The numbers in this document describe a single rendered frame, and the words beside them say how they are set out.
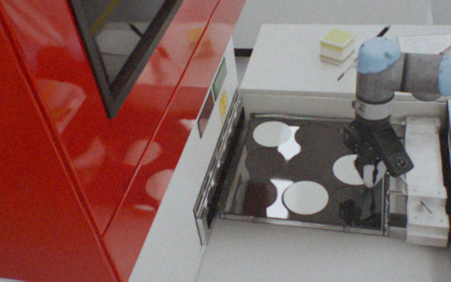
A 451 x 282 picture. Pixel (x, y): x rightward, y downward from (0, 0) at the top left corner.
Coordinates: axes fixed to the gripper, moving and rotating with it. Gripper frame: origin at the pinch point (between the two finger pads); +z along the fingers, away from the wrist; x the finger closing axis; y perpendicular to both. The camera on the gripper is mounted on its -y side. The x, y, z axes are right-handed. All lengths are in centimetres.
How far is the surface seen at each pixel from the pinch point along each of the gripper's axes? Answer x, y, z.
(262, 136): 14.2, 28.5, 1.3
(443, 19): -169, 170, 91
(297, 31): -13, 61, -5
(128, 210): 52, -20, -40
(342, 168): 2.5, 8.5, 1.2
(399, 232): -1.3, -9.5, 7.0
